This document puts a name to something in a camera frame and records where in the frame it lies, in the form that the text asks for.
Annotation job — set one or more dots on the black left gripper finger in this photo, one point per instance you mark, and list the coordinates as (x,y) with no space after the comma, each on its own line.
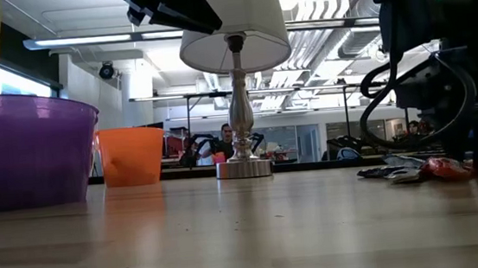
(189,8)

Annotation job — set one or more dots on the purple plastic bucket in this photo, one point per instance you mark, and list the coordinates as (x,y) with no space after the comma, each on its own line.
(27,148)

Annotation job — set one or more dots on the person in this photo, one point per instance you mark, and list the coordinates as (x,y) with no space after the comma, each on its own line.
(224,143)
(414,127)

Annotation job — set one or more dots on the white shade silver table lamp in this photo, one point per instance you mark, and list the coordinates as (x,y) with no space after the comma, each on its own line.
(248,42)

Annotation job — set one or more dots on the black ceiling spotlight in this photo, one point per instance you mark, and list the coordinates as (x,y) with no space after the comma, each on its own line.
(106,71)

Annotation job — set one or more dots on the pink plastic bucket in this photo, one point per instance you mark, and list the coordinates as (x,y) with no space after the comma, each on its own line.
(218,158)

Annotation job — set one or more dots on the orange pumpkin plastic bucket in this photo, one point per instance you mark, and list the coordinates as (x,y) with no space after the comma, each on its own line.
(132,156)

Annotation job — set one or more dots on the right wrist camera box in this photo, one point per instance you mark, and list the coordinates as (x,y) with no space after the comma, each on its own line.
(417,88)

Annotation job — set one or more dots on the silver ventilation duct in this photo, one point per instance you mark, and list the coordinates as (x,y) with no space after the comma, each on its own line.
(344,42)

